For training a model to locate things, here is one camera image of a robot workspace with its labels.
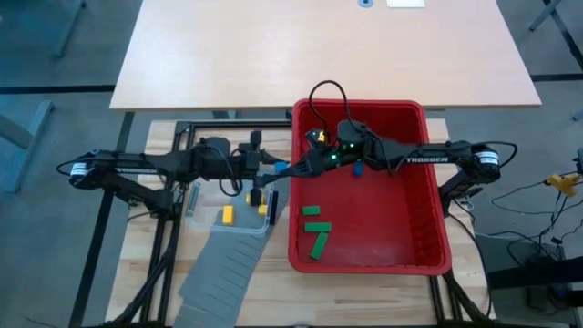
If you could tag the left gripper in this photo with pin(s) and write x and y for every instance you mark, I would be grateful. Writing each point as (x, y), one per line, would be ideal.
(250, 161)

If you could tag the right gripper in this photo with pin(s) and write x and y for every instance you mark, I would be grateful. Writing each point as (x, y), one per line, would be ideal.
(325, 157)

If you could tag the small blue block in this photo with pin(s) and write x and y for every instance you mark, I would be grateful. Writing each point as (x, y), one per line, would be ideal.
(280, 167)

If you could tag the small yellow block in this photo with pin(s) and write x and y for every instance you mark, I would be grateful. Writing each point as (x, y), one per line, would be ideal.
(262, 210)

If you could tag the green block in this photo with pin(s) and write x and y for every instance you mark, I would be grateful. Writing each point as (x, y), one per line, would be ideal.
(317, 227)
(319, 246)
(311, 210)

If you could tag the clear plastic container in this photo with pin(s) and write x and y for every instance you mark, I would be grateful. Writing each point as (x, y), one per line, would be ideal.
(205, 218)

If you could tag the grey slotted divider panel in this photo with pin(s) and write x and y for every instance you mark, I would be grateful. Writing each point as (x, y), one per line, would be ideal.
(232, 269)

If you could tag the red plastic bin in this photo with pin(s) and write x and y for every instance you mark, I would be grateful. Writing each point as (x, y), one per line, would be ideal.
(401, 228)

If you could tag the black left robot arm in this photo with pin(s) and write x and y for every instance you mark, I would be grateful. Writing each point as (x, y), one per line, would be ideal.
(136, 161)

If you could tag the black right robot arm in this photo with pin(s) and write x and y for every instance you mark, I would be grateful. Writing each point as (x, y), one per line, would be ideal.
(432, 157)

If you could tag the light wooden desk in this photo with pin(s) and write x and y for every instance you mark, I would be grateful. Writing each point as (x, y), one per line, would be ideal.
(319, 54)

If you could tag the grey desk grommet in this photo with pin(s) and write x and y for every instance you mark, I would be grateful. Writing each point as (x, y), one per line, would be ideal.
(365, 3)

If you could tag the white paper sheet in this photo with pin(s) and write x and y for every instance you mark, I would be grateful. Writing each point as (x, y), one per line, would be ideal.
(405, 3)

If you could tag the grey metal furniture leg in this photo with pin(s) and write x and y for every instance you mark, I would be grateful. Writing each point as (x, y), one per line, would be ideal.
(27, 136)
(544, 13)
(70, 27)

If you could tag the yellow connector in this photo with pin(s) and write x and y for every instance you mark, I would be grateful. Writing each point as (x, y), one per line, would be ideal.
(561, 183)

